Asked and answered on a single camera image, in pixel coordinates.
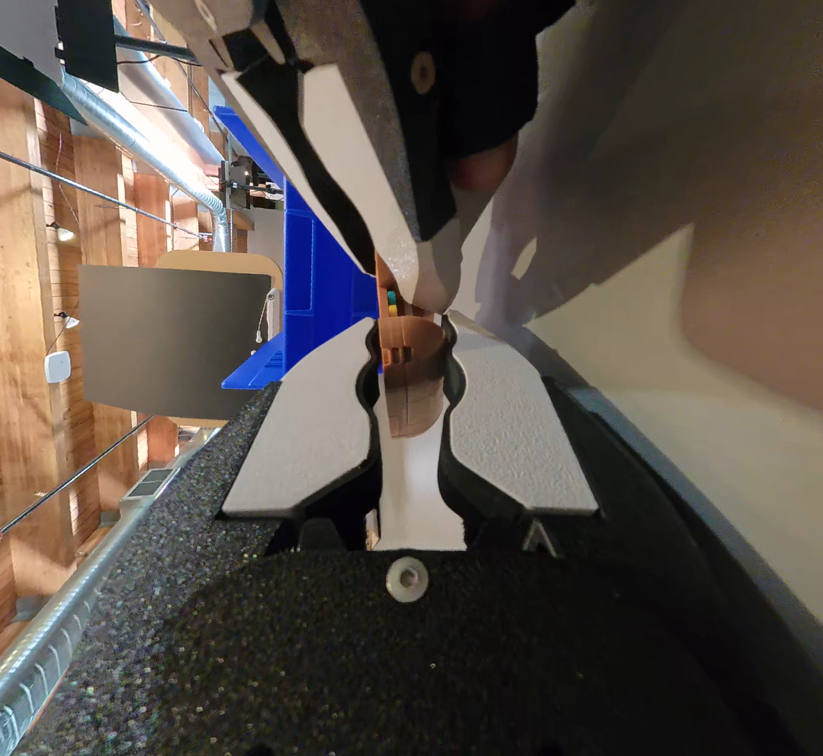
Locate grey studio light panel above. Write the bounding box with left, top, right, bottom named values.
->
left=0, top=0, right=121, bottom=123

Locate brown brick-built toy animal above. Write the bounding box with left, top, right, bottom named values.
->
left=375, top=248, right=446, bottom=440

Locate white metal frame rail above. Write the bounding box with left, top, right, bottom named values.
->
left=262, top=288, right=284, bottom=348

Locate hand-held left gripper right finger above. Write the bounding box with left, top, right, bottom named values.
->
left=439, top=311, right=604, bottom=519

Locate silver ventilation duct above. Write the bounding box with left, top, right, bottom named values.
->
left=0, top=470, right=184, bottom=750
left=61, top=75, right=234, bottom=252

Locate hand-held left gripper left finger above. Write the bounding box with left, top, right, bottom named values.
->
left=220, top=318, right=380, bottom=519

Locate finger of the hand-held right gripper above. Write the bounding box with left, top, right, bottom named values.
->
left=301, top=63, right=497, bottom=315
left=220, top=60, right=378, bottom=257

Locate black wood-edged divider panel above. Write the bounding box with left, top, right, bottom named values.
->
left=77, top=251, right=284, bottom=423

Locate black tripod stand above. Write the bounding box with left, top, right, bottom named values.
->
left=112, top=33, right=203, bottom=67

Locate blue plastic bin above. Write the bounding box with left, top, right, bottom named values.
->
left=212, top=105, right=380, bottom=390

